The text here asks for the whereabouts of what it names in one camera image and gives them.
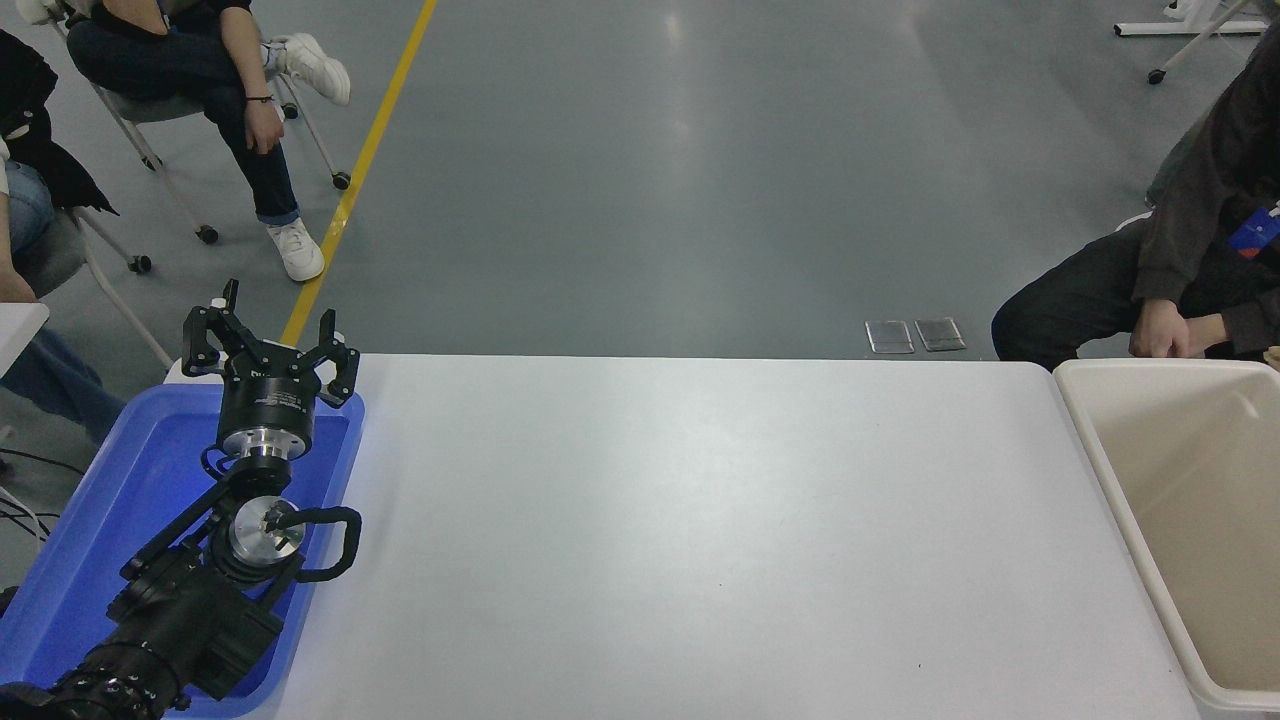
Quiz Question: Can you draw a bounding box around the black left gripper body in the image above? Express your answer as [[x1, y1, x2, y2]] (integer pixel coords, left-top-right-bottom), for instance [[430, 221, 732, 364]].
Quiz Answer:
[[218, 362, 323, 443]]

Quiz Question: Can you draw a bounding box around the person's hand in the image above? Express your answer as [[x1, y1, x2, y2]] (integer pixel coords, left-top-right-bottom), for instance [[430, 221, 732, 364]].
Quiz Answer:
[[243, 98, 285, 157], [1130, 298, 1197, 359]]

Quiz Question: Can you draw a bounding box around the blue plastic tray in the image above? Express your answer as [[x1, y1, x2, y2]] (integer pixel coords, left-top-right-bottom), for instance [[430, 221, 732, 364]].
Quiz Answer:
[[0, 382, 366, 719]]

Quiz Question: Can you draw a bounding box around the grey chair on casters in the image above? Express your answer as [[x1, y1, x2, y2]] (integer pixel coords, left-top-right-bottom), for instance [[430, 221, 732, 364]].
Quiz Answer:
[[10, 205, 176, 371], [40, 0, 351, 246]]

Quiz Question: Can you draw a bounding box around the small white table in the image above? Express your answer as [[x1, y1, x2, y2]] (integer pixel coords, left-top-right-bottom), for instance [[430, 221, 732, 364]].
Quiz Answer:
[[0, 303, 49, 379]]

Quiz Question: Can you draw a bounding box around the person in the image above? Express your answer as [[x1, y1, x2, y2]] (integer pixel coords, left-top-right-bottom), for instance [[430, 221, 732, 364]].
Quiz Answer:
[[0, 30, 126, 446], [992, 25, 1280, 373], [65, 0, 351, 283]]

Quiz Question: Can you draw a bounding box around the large pale bin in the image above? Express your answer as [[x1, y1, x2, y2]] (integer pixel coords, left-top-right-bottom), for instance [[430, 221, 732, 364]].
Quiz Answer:
[[1053, 358, 1280, 716]]

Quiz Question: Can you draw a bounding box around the white stand with caster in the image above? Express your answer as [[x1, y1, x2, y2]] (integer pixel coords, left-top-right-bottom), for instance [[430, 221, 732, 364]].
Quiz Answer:
[[1114, 0, 1271, 86]]

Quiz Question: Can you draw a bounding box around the blue badge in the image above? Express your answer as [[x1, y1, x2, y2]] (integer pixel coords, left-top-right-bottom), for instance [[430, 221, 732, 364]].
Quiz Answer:
[[1228, 203, 1280, 259]]

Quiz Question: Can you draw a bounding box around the black floor cable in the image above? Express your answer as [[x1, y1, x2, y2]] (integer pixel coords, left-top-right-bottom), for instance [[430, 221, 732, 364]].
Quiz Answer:
[[0, 448, 86, 479]]

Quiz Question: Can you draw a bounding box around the white floor cable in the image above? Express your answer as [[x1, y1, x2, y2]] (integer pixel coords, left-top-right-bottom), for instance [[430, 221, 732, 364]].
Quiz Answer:
[[0, 488, 53, 543]]

